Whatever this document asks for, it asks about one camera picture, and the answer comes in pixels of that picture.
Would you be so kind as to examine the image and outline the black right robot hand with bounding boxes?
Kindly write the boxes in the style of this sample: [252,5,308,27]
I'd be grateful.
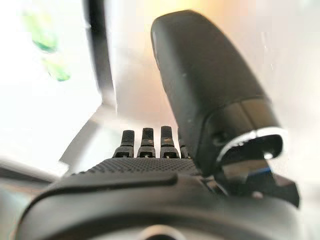
[17,9,311,240]

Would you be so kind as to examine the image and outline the white fridge drawer silver front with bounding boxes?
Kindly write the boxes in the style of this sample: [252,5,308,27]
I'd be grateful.
[0,0,121,181]

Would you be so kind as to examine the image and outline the small green drink can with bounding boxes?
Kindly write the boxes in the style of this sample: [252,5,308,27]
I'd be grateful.
[23,9,58,53]
[42,53,72,82]

